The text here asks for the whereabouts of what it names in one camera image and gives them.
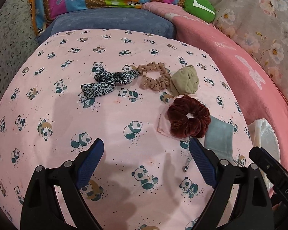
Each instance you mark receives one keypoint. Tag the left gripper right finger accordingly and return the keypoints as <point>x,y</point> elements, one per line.
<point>252,208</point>

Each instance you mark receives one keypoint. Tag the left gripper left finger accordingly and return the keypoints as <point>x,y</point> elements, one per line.
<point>41,208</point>

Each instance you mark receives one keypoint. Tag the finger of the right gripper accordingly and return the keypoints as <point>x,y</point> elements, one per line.
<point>274,171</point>

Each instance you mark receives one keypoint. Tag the grey sock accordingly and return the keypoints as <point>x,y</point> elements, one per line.
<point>219,139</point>

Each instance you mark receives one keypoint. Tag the dark red velvet scrunchie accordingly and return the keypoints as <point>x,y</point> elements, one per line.
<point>188,117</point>

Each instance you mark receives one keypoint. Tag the thin pink mask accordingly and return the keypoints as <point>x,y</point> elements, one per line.
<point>164,124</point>

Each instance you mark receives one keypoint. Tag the beige stocking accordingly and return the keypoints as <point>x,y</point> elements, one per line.
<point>184,81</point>

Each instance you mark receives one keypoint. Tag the beige scrunchie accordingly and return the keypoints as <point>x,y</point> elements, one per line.
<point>154,76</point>

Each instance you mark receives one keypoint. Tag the white lined trash bin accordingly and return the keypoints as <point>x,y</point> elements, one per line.
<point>263,135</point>

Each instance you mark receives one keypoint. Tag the small metal nail clipper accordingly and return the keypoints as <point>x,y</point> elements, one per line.
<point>187,163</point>

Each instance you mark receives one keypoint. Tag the pink blanket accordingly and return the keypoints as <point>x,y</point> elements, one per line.
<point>256,93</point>

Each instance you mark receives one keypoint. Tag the pink panda print sheet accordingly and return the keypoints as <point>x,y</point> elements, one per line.
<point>45,119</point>

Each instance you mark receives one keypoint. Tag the floral grey quilt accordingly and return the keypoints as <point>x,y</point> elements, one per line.
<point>260,27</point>

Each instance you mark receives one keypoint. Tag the green swoosh cushion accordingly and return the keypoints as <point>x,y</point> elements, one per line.
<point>202,9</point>

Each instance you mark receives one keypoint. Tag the blue grey cushion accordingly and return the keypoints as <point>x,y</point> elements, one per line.
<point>139,20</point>

